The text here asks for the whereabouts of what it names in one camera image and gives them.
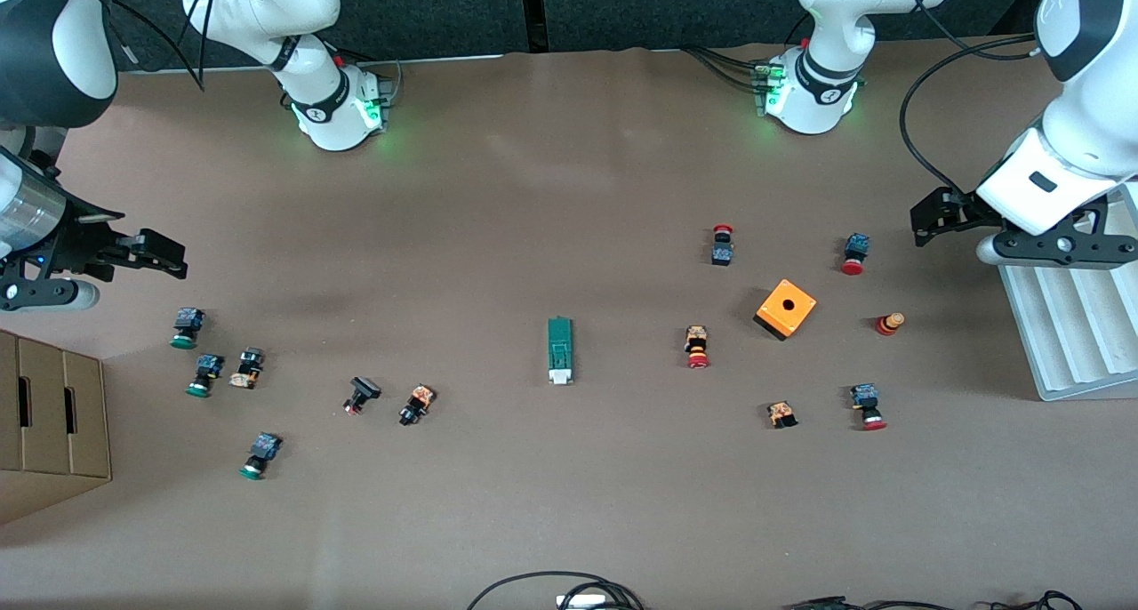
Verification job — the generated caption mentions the orange button enclosure box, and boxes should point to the orange button enclosure box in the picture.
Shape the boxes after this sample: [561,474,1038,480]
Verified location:
[753,278,818,342]

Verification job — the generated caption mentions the black flat-head button red terminals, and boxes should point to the black flat-head button red terminals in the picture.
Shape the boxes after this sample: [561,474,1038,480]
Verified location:
[343,376,382,416]

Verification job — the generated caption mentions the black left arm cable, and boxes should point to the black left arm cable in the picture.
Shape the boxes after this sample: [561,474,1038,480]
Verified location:
[900,34,1041,197]

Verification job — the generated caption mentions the brown cardboard box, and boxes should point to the brown cardboard box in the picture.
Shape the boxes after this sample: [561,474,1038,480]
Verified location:
[0,328,113,526]

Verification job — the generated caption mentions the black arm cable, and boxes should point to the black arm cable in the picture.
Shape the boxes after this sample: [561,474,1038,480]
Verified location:
[107,0,219,92]
[900,34,1041,197]

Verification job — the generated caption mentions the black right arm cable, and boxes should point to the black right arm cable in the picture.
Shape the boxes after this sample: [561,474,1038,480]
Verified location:
[107,0,219,92]

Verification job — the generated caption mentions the green load switch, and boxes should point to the green load switch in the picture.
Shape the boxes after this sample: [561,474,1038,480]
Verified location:
[546,317,575,387]

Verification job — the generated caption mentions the black switch clear contact block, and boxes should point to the black switch clear contact block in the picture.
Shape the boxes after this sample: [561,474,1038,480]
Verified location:
[228,347,265,389]

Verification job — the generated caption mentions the black switch orange contact block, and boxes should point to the black switch orange contact block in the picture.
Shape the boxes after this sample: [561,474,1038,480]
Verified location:
[398,384,437,427]

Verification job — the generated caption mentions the white ridged tray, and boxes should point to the white ridged tray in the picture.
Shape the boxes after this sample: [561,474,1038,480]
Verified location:
[996,183,1138,403]

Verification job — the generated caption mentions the green mushroom push button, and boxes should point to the green mushroom push button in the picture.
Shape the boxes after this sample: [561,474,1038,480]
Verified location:
[185,353,225,398]
[170,308,206,350]
[238,432,283,481]

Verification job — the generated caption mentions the black left base cables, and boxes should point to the black left base cables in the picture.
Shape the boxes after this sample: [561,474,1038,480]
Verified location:
[683,45,767,92]

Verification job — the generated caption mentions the black cable bundle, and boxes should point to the black cable bundle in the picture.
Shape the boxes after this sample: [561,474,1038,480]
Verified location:
[467,571,645,610]

